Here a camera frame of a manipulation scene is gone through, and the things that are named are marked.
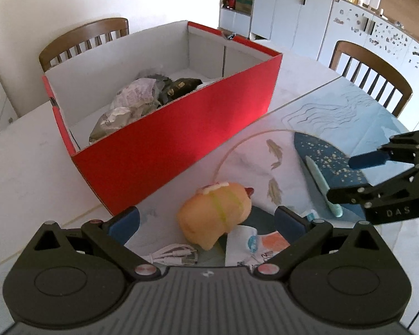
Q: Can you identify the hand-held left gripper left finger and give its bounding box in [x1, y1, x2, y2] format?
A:
[26, 206, 161, 282]

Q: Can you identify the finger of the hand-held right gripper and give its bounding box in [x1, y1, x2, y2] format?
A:
[326, 164, 419, 206]
[348, 127, 419, 170]

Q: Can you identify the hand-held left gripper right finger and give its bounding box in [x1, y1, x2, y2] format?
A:
[253, 206, 389, 282]

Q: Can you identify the teal toothbrush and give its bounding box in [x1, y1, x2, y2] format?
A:
[304, 156, 343, 218]

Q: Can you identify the red cardboard box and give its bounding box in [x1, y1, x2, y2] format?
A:
[42, 21, 283, 217]

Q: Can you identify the dark brown snack packet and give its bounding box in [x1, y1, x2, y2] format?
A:
[160, 77, 203, 104]

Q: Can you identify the white snack packet orange print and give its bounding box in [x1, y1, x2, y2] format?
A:
[225, 225, 290, 269]

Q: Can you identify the orange pig squeeze toy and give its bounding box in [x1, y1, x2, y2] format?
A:
[177, 181, 255, 251]

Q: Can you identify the crumpled silver wrapper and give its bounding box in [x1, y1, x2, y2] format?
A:
[111, 78, 161, 116]
[88, 106, 135, 143]

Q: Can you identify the brown wooden chair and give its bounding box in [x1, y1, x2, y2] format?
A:
[38, 17, 130, 73]
[329, 40, 413, 118]

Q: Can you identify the small white side cabinet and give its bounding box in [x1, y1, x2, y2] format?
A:
[0, 67, 20, 133]

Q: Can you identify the white coiled cable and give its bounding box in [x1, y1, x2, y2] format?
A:
[141, 243, 199, 266]

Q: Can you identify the white wood wall cabinet unit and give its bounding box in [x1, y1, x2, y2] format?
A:
[218, 0, 419, 88]

